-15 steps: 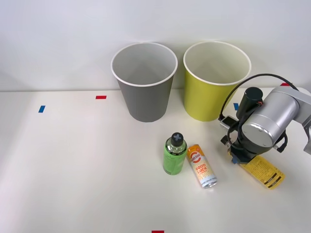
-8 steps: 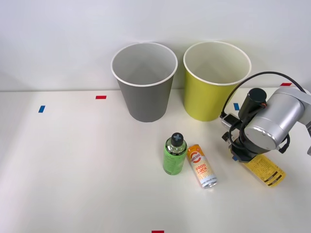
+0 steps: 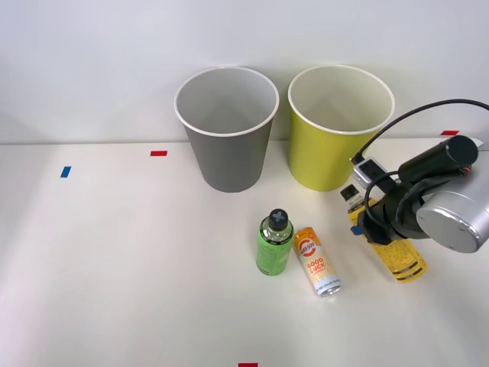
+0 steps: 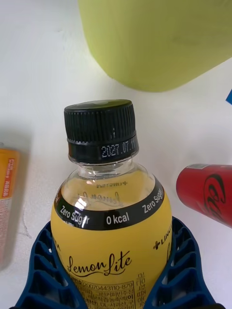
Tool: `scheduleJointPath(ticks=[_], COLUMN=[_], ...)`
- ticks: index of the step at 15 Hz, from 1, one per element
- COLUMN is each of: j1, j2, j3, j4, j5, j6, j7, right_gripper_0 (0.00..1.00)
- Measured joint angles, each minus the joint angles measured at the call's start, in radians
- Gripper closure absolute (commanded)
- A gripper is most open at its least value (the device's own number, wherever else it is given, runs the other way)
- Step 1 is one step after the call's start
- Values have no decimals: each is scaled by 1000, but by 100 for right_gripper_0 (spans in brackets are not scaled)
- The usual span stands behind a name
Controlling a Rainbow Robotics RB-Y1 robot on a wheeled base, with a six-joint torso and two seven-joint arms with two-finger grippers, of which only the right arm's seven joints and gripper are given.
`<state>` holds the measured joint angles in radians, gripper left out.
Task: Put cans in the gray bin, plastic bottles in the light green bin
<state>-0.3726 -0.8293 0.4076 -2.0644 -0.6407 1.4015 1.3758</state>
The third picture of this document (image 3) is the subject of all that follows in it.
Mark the yellow plastic bottle black cap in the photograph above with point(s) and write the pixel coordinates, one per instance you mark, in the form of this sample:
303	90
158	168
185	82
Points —
405	260

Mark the silver and black right arm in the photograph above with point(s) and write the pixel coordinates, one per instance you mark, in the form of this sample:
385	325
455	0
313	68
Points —
451	214

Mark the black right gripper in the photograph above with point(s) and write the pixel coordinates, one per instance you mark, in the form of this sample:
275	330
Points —
382	221

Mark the yellow-green plastic waste bin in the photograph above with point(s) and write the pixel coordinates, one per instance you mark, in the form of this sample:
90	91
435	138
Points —
321	153

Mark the green plastic bottle black cap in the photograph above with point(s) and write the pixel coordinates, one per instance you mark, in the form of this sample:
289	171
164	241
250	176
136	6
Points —
272	248

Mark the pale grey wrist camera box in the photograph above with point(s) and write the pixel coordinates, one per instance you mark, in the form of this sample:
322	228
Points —
366	170

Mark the grey plastic waste bin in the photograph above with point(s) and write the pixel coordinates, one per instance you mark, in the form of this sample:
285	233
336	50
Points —
225	160

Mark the orange and white drink can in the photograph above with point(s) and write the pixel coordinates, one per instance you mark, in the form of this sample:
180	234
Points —
315	264

